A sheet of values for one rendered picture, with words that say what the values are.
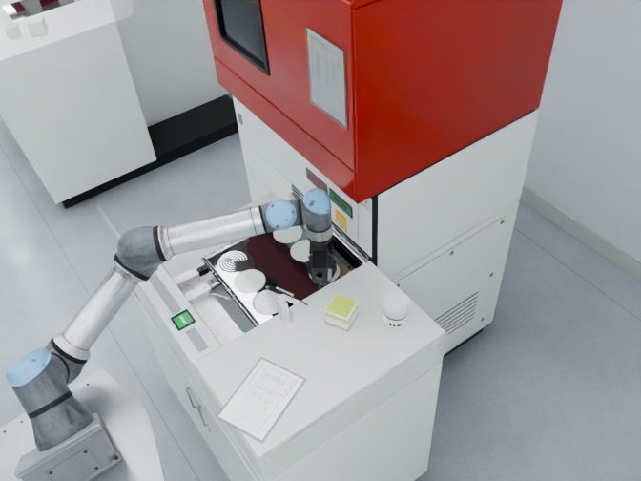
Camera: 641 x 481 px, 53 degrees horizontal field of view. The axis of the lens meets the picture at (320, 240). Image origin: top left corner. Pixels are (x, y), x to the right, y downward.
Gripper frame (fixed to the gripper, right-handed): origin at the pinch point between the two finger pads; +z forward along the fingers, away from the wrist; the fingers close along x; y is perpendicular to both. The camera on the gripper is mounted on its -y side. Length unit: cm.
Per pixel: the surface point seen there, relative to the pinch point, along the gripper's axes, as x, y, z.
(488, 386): -66, 20, 92
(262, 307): 18.4, -8.1, 1.6
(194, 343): 35.7, -25.2, -4.0
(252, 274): 23.3, 5.6, 1.6
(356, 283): -10.4, -4.1, -4.9
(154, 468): 44, -56, 10
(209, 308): 35.6, -6.8, 3.6
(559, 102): -105, 132, 25
